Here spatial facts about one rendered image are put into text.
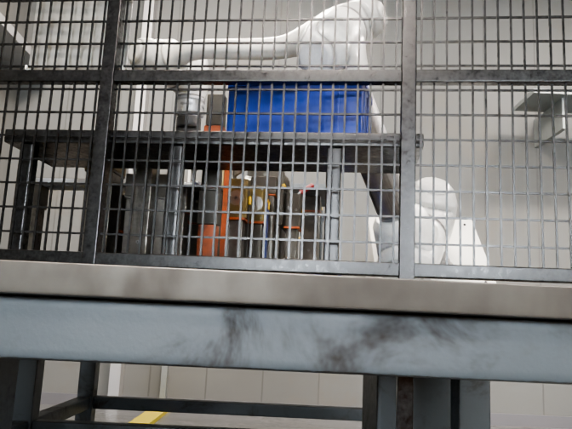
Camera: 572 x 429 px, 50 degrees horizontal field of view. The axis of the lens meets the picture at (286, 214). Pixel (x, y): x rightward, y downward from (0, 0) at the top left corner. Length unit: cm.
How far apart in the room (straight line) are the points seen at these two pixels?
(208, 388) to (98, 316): 373
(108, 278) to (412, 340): 38
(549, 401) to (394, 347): 413
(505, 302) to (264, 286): 29
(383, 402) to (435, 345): 101
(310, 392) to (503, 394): 137
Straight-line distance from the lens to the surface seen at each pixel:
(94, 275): 78
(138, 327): 80
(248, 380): 450
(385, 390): 181
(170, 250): 128
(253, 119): 134
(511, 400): 480
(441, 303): 77
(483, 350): 83
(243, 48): 175
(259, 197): 196
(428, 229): 166
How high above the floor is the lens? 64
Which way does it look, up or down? 10 degrees up
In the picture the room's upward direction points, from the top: 3 degrees clockwise
